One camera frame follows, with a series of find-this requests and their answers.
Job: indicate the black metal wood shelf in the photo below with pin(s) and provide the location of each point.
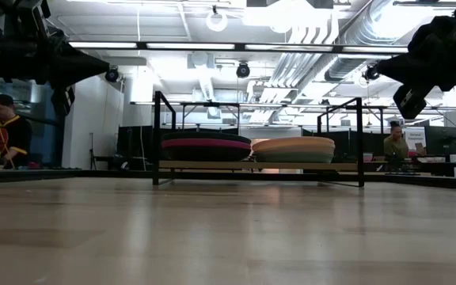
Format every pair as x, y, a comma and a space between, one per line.
251, 165

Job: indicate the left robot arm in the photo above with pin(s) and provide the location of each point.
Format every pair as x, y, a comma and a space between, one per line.
10, 20

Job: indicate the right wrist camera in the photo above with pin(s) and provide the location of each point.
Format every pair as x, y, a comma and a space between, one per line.
408, 102

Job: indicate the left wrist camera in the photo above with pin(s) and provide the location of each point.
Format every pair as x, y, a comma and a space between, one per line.
62, 101

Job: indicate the black plate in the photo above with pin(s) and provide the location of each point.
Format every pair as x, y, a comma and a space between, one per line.
206, 155

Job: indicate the white printed sign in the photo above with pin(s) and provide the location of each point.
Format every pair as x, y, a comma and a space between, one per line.
415, 136

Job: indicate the black computer monitor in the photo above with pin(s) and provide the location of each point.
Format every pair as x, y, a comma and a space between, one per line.
441, 140

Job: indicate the black workstation frame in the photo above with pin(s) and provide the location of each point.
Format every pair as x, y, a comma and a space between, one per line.
208, 104

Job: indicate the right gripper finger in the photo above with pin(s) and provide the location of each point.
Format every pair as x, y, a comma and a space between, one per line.
400, 64
400, 77

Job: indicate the person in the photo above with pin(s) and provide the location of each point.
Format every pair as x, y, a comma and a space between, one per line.
396, 146
14, 134

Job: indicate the dark plate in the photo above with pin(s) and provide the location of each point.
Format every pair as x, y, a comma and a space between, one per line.
206, 135

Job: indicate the black table edge rail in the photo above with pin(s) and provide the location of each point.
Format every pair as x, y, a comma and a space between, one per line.
430, 181

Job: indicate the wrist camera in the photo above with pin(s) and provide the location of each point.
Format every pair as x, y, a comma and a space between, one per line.
62, 101
408, 102

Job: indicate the tan plate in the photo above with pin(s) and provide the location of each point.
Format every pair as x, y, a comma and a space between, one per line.
295, 142

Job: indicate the black beam with light strips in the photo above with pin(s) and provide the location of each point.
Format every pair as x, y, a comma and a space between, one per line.
240, 46

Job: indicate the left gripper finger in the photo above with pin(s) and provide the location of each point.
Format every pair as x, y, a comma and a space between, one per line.
77, 77
77, 59

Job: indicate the pink plate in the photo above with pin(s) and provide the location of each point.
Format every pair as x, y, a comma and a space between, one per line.
206, 144

